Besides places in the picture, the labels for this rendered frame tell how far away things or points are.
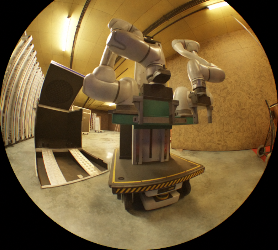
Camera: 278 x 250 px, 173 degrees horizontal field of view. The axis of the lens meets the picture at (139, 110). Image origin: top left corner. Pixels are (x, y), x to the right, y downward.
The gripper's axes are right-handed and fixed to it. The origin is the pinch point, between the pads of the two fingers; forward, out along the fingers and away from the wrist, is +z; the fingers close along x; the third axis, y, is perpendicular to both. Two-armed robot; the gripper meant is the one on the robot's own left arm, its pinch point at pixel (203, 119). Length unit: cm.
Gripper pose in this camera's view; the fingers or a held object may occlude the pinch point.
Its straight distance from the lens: 53.8
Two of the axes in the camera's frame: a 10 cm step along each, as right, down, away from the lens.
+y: 2.1, -1.8, -9.6
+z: -0.2, 9.8, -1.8
